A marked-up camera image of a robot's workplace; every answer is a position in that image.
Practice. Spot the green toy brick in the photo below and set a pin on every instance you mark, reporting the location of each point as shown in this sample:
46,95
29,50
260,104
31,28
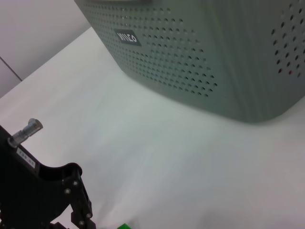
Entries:
124,226

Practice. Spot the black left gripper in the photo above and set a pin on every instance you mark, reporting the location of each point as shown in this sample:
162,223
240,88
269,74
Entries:
28,190

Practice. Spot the grey-green perforated storage bin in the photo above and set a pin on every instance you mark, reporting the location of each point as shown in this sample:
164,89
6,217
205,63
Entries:
238,71

